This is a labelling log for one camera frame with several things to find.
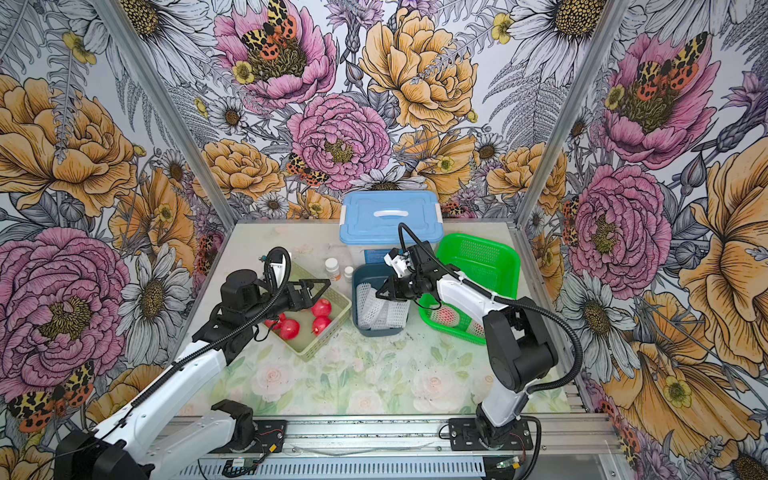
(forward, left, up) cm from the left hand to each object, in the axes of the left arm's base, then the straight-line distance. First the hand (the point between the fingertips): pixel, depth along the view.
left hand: (321, 291), depth 77 cm
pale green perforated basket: (-8, +5, -13) cm, 16 cm away
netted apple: (-3, -42, -16) cm, 45 cm away
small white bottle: (+18, -4, -17) cm, 25 cm away
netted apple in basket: (0, -34, -14) cm, 37 cm away
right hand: (+3, -14, -9) cm, 17 cm away
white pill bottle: (+18, +1, -15) cm, 23 cm away
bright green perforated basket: (+23, -52, -20) cm, 60 cm away
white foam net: (0, -13, -11) cm, 17 cm away
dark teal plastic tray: (+20, -13, -20) cm, 31 cm away
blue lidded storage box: (+30, -11, -4) cm, 32 cm away
